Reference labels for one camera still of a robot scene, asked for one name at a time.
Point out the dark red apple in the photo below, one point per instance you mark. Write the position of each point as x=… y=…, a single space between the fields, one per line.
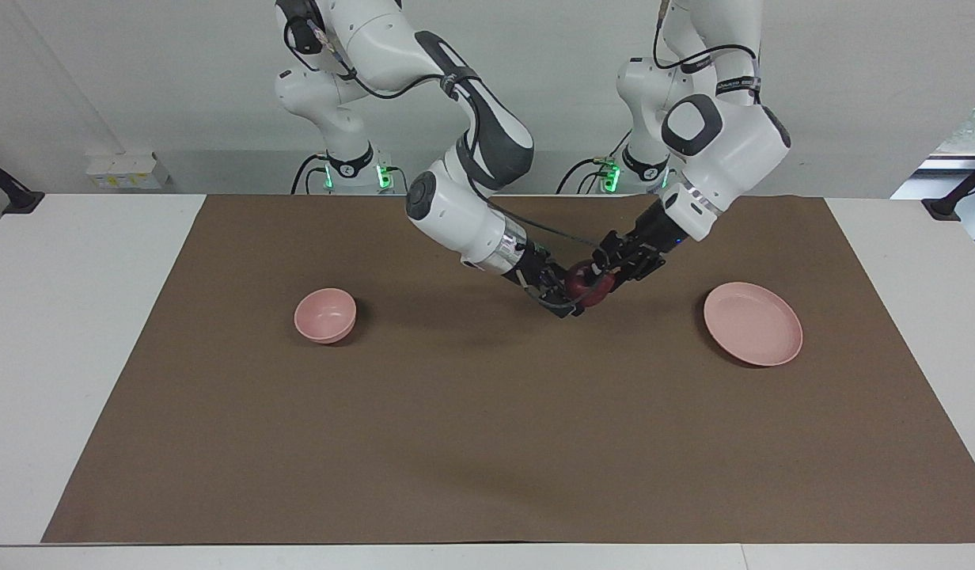
x=589 y=286

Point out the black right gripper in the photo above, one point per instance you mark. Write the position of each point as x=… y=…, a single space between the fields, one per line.
x=535 y=273

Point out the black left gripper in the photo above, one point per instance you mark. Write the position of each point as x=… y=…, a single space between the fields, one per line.
x=646 y=241

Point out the white wall power strip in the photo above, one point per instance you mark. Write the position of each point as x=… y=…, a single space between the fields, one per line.
x=127 y=172

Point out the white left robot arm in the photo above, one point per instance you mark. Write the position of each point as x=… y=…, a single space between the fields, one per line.
x=741 y=150

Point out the brown table mat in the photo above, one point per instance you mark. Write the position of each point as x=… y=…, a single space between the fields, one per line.
x=456 y=435

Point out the pink plate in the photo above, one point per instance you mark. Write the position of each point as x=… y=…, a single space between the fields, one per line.
x=753 y=323

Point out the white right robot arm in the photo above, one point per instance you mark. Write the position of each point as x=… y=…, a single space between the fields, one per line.
x=464 y=218

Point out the pink bowl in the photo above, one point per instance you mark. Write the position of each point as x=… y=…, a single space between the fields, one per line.
x=325 y=314

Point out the black table clamp mount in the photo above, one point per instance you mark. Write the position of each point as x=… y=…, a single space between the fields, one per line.
x=958 y=198
x=9 y=194

